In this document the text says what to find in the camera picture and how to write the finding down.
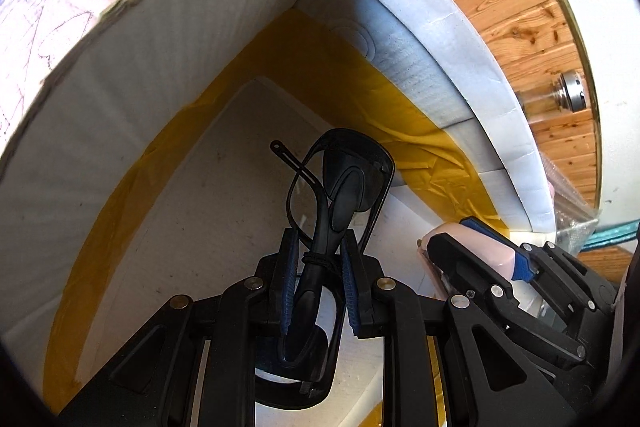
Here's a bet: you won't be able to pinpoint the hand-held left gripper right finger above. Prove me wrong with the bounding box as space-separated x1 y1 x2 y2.
340 229 578 427

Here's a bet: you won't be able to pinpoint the glass jar with metal lid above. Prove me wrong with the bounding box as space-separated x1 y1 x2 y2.
517 71 590 124

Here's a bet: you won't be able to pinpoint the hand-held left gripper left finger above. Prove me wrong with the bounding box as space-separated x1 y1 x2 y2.
59 227 302 427

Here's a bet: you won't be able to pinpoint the white cardboard box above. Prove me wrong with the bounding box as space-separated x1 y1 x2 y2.
0 0 557 427

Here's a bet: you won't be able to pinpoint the pale pink stapler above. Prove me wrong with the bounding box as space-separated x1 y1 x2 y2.
417 221 517 300

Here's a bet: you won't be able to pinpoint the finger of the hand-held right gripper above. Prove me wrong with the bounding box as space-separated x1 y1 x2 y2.
425 231 587 370
459 216 546 284

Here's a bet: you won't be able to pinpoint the teal strap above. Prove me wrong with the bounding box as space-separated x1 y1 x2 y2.
580 218 640 253

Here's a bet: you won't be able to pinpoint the clear bubble wrap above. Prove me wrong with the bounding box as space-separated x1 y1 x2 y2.
546 167 602 254

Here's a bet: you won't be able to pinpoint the black sunglasses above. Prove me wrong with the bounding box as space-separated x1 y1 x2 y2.
252 129 397 410

